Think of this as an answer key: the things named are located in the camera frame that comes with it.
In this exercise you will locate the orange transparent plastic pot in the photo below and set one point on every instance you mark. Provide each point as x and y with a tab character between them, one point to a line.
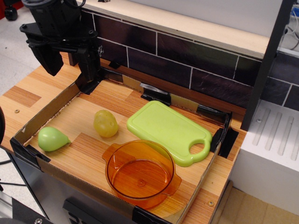
141	172

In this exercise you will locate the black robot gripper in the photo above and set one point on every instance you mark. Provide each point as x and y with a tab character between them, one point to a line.
58	27

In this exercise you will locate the black caster wheel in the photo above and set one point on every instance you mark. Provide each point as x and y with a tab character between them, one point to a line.
10	13

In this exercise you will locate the black metal post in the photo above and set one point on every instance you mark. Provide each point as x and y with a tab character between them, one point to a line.
277	33

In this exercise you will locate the yellow plastic potato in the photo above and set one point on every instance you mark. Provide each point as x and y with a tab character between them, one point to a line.
105	123

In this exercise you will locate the green plastic pear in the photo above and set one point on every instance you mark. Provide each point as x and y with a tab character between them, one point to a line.
51	139

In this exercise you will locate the light wooden shelf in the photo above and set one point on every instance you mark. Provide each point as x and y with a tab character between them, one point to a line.
208	33

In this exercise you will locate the green plastic cutting board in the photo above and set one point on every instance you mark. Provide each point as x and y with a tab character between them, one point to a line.
186	141

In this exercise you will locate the white dish drainer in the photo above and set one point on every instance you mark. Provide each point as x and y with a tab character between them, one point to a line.
267	166

